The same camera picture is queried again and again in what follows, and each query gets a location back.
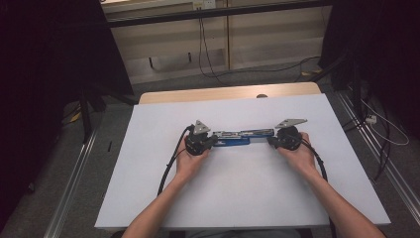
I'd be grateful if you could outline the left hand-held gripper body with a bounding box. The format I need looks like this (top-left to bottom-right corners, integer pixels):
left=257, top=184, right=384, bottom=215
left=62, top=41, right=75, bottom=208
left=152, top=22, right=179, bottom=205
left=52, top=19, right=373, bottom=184
left=184, top=119, right=214, bottom=157

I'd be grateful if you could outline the black hanging cable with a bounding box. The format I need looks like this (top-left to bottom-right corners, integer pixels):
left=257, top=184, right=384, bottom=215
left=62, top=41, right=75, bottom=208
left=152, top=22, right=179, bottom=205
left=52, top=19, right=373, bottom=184
left=197, top=17, right=226, bottom=83
left=200, top=17, right=322, bottom=83

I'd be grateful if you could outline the hand-held gripper black cable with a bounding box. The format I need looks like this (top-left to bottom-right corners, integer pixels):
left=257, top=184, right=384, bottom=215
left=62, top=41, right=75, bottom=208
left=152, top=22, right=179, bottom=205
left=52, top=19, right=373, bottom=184
left=157, top=124, right=196, bottom=196
left=299, top=137, right=337, bottom=238

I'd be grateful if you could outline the person's grey clothing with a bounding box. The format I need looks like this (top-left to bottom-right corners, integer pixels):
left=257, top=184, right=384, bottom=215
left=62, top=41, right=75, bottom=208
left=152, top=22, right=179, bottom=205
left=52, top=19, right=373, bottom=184
left=169, top=228, right=315, bottom=238

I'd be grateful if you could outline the person's left hand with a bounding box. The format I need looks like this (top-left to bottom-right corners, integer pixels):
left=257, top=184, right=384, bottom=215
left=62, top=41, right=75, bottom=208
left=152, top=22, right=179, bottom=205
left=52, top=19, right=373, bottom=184
left=174, top=145, right=213, bottom=183

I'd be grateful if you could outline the black metal stand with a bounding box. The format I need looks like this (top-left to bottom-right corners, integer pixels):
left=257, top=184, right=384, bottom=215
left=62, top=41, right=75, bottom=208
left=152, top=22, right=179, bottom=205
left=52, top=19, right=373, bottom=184
left=310, top=53, right=365, bottom=121
left=78, top=88, right=140, bottom=144

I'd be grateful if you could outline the white wall socket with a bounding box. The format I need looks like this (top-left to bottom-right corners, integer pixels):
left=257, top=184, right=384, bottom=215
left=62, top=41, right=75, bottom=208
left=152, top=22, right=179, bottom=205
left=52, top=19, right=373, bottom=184
left=192, top=0, right=217, bottom=10

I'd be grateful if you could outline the white cable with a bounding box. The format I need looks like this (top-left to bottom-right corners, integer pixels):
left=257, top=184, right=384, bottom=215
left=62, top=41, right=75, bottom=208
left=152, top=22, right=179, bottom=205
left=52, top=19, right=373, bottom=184
left=361, top=98, right=411, bottom=147

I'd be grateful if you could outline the black horizontal bar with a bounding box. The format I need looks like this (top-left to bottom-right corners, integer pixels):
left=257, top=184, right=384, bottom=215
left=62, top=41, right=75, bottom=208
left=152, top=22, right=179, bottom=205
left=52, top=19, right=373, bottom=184
left=107, top=0, right=333, bottom=29

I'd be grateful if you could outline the metal floor rail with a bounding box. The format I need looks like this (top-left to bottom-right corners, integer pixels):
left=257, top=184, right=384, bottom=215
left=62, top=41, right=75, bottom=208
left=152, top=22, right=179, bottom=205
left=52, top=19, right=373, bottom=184
left=44, top=128, right=99, bottom=238
left=335, top=88, right=420, bottom=226

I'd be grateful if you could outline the blue stapler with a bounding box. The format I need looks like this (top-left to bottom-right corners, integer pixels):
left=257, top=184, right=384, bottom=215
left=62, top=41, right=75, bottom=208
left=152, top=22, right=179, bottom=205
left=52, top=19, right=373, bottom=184
left=212, top=128, right=275, bottom=148

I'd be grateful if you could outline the wooden table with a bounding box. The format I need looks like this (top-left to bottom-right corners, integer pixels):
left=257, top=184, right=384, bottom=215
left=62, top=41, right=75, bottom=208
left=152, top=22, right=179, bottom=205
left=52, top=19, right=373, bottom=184
left=138, top=81, right=322, bottom=105

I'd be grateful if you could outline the black curtain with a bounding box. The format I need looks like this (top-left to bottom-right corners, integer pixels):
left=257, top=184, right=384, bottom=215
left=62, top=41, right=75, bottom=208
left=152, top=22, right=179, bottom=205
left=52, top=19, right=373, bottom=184
left=318, top=0, right=420, bottom=140
left=0, top=0, right=135, bottom=226

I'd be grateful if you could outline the white table board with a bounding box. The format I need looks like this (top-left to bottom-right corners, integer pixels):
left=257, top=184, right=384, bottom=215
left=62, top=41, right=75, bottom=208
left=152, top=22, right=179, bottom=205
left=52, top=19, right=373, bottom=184
left=94, top=93, right=391, bottom=230

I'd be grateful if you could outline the person's right hand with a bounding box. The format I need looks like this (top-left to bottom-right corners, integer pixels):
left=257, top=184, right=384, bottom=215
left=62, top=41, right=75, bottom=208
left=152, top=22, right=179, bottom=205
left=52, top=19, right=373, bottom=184
left=276, top=131, right=320, bottom=179

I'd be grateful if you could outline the beige cabinet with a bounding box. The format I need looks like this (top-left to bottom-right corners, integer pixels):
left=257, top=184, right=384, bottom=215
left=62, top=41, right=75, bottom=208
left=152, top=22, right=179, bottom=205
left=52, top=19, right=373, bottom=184
left=100, top=0, right=333, bottom=85

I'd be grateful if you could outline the black floor cable bundle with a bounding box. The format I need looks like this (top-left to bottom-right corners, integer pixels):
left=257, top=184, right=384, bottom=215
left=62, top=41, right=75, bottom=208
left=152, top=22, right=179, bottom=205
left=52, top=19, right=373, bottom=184
left=341, top=98, right=392, bottom=181

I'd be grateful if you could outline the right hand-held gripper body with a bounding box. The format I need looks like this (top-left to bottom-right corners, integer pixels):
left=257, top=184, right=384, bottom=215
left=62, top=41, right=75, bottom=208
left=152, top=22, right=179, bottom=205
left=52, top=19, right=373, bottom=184
left=273, top=118, right=309, bottom=152

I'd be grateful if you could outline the left hand-held gripper black cable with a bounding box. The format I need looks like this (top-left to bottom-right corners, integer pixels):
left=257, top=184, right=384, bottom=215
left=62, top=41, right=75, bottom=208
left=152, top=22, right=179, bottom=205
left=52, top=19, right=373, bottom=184
left=157, top=124, right=196, bottom=196

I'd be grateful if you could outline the right hand-held gripper black cable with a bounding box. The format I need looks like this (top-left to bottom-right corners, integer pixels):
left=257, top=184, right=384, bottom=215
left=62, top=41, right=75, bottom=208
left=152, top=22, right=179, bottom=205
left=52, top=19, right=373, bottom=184
left=299, top=137, right=337, bottom=238

